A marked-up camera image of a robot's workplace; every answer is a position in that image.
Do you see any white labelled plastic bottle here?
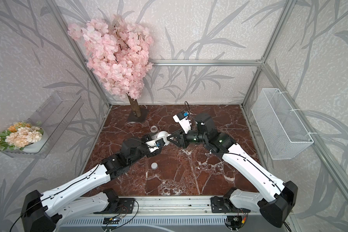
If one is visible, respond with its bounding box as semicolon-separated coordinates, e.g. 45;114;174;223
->
152;131;171;146

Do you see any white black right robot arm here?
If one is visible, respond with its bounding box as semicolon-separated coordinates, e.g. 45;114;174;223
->
166;111;298;231

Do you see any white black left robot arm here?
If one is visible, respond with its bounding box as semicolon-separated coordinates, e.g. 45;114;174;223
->
20;131;170;232

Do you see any small clear bottle upright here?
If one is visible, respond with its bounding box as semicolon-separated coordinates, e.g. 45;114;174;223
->
150;126;158;135

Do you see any grey bottle cap on table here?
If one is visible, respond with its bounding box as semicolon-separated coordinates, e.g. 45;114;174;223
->
151;162;158;170

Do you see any pink blossom artificial tree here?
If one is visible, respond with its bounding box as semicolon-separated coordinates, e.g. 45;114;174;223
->
68;15;154;118

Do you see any peach flower bouquet in bowl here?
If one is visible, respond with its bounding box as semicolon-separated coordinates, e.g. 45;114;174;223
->
0;121;44;151

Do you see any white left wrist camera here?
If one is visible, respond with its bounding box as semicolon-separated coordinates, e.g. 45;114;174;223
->
147;139;165;153

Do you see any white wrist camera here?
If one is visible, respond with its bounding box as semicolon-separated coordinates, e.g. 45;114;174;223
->
147;139;165;153
173;111;192;134

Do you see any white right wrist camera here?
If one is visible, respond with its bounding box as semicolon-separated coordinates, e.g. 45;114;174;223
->
173;111;192;134

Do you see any dark metal tree base plate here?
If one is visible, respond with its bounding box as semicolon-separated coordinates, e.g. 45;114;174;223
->
127;108;149;123

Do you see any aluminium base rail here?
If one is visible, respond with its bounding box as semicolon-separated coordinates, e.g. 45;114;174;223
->
92;195;288;217

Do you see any small electronics board with wires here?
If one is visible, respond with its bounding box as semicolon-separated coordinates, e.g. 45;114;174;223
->
102;216;121;225

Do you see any white wire mesh basket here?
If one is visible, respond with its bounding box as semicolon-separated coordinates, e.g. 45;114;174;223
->
251;88;314;160

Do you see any round connector with wires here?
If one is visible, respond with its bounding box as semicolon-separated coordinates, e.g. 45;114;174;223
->
224;216;247;232

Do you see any clear acrylic wall shelf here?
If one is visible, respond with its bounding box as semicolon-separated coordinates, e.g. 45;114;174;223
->
3;91;84;159

